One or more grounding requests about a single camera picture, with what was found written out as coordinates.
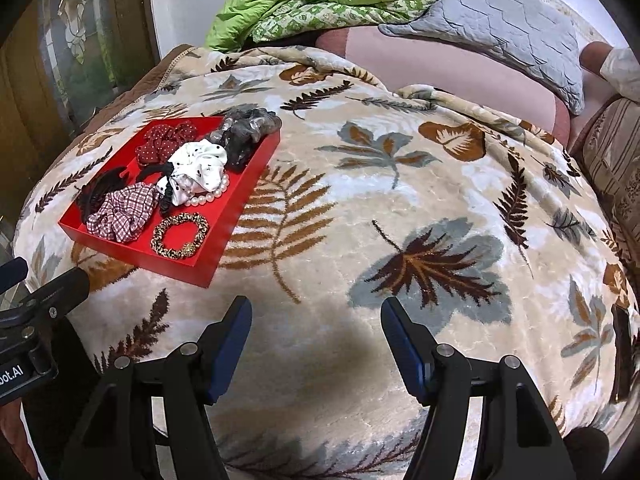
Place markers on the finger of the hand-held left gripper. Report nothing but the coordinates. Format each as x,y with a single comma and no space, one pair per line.
12,275
55,297

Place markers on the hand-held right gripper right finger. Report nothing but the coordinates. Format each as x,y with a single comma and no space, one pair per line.
405,345

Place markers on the grey quilted pillow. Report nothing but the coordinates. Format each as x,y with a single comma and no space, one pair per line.
500,25

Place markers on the pink bed sheet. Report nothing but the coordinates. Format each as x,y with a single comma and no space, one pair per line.
425,65

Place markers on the black hair band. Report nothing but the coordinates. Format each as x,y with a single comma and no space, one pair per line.
97,187

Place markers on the red polka dot scrunchie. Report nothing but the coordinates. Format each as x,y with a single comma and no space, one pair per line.
160,142

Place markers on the white floral cloth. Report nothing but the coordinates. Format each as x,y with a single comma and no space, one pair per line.
625,70

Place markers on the striped brown sofa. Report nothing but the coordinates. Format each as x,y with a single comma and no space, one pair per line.
620,160

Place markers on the grey sheer scrunchie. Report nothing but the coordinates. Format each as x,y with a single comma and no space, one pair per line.
245,130

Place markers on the plaid scrunchie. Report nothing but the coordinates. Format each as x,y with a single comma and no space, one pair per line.
125,210

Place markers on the white dotted scrunchie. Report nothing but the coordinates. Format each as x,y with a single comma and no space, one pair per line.
200,160

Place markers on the red tray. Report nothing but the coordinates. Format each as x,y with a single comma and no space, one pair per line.
220,240

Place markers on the leaf print blanket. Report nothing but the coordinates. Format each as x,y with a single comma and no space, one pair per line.
350,160

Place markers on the wooden door with glass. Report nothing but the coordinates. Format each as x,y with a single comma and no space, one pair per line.
75,35

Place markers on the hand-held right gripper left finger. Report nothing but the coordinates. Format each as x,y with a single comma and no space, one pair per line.
230,340

